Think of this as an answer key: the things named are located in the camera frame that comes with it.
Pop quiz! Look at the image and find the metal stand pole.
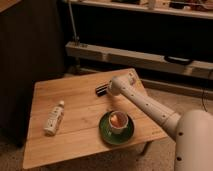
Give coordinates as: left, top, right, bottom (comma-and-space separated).
68, 0, 79, 46

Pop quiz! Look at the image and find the long wooden shelf rail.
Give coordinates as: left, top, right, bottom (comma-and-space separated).
65, 42, 213, 78

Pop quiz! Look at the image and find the white plastic bottle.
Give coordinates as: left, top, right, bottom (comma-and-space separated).
43, 101, 65, 136

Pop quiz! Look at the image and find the green saucer plate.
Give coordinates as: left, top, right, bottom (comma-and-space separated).
99, 112, 135, 145

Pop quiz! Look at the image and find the cup with orange contents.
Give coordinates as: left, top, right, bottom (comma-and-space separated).
108, 111, 129, 134

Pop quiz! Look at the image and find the black striped eraser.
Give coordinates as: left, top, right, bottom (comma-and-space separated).
95, 84, 108, 97

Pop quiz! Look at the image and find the black handle on shelf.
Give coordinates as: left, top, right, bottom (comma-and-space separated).
164, 56, 193, 65

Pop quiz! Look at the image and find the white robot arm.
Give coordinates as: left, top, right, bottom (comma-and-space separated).
108, 73, 213, 171

